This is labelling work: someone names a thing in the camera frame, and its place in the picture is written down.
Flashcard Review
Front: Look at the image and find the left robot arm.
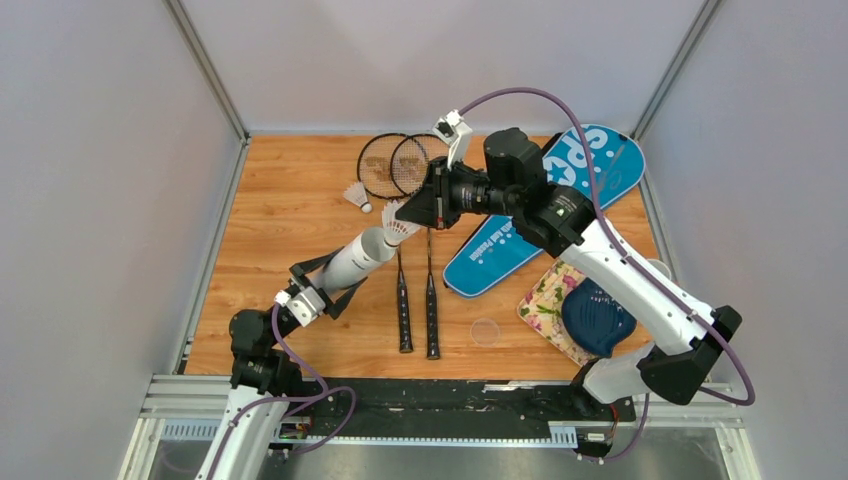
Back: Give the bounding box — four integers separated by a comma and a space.
195, 251, 368, 479

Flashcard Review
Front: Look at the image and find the white shuttlecock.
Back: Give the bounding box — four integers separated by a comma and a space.
343, 181, 373, 214
381, 200, 421, 248

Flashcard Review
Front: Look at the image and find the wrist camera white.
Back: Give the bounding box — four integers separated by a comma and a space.
432, 109, 473, 170
274, 290, 291, 307

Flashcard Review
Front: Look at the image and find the right black badminton racket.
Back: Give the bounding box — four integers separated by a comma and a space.
390, 133, 444, 360

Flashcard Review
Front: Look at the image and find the black badminton racket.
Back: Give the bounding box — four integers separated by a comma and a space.
390, 133, 444, 360
356, 132, 429, 355

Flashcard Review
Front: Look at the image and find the white and pink mug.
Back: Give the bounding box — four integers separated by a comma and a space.
648, 258, 673, 280

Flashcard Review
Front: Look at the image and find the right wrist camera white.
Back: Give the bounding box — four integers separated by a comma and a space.
432, 109, 473, 170

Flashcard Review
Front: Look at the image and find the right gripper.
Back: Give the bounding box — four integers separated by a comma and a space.
396, 154, 520, 229

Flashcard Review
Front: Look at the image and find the left black badminton racket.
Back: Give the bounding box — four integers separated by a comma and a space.
356, 132, 429, 355

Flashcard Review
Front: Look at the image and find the blue racket cover bag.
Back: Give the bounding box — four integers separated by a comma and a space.
442, 124, 646, 298

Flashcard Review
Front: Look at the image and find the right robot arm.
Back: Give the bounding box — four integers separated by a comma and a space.
397, 128, 756, 419

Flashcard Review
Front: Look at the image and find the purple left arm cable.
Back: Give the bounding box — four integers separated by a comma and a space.
205, 301, 359, 480

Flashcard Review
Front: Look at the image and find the floral tray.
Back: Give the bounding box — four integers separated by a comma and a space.
517, 260, 601, 366

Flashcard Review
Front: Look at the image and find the clear plastic tube lid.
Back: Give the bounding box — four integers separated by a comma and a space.
470, 318, 501, 348

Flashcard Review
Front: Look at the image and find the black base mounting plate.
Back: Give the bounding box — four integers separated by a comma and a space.
296, 378, 637, 440

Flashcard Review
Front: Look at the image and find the blue leaf-shaped dish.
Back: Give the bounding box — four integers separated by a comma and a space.
561, 278, 637, 358

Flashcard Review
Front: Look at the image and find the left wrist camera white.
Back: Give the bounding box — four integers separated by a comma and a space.
274, 290, 291, 307

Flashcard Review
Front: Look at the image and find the white shuttlecock tube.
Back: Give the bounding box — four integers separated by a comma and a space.
312, 227, 397, 295

